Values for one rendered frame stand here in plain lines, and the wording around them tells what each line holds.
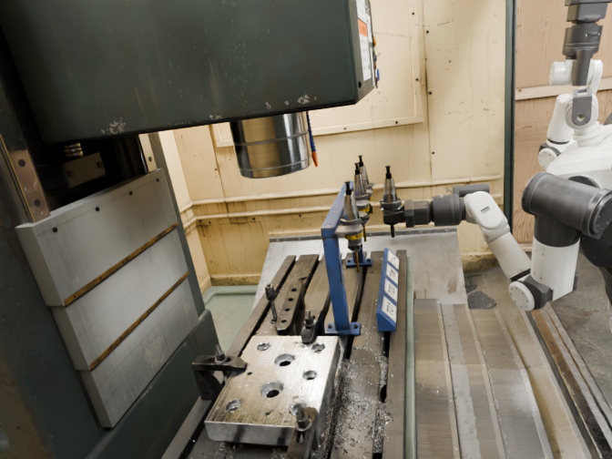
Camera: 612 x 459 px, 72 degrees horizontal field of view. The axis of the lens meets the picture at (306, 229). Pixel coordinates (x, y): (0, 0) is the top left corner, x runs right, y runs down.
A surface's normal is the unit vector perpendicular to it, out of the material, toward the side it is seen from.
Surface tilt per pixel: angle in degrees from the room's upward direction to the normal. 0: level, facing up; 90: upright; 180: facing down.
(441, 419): 7
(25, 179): 90
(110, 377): 90
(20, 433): 90
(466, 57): 90
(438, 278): 24
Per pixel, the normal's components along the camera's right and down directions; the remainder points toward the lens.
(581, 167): -0.82, -0.32
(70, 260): 0.97, -0.05
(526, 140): -0.30, 0.37
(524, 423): -0.18, -0.87
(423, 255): -0.22, -0.70
